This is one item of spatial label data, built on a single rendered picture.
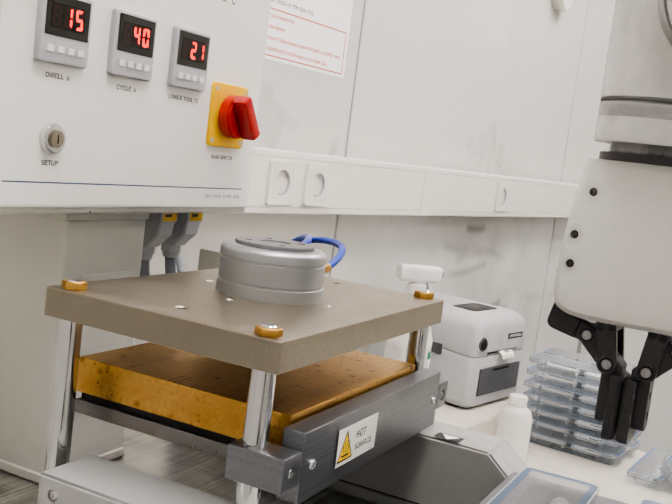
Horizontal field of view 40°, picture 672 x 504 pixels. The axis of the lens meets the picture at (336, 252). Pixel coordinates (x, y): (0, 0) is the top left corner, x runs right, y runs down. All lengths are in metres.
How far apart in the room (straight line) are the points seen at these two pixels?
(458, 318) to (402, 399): 0.97
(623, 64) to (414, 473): 0.38
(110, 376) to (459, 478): 0.30
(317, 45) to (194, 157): 0.78
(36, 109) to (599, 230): 0.38
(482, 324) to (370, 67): 0.51
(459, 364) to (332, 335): 1.07
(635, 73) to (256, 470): 0.31
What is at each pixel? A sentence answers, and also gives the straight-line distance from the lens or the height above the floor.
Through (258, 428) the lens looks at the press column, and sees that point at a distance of 0.55.
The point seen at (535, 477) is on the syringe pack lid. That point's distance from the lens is 0.70.
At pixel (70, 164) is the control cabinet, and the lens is 0.68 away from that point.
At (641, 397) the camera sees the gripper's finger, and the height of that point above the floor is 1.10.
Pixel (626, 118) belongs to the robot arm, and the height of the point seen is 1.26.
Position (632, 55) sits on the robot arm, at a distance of 0.56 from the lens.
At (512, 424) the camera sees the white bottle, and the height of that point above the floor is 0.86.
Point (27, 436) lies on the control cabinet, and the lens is 0.79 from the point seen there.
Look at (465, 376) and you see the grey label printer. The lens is 1.64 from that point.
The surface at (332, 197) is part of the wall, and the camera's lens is 1.55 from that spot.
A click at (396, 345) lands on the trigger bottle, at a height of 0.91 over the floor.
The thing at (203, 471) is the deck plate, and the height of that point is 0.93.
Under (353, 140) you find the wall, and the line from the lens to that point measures 1.68.
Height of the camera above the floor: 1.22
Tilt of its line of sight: 6 degrees down
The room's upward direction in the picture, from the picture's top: 7 degrees clockwise
